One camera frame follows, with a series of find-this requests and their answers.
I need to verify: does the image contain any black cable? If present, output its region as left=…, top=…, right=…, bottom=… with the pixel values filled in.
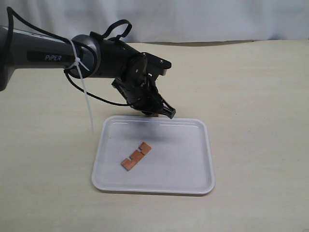
left=6, top=6, right=136, bottom=107

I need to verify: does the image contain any white plastic tray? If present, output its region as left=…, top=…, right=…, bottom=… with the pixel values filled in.
left=91, top=116, right=215, bottom=195

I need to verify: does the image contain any white backdrop cloth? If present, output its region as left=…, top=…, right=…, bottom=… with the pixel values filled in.
left=0, top=0, right=309, bottom=43

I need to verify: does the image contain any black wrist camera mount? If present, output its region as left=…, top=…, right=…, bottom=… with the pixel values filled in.
left=142, top=52, right=172, bottom=76

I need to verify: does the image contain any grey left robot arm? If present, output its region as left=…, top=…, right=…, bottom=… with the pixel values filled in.
left=0, top=26, right=176, bottom=118

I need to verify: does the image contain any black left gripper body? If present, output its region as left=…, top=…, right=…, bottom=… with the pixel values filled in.
left=112, top=53, right=163, bottom=112

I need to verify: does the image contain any white zip tie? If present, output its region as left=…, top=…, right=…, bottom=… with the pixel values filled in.
left=69, top=40, right=95, bottom=135

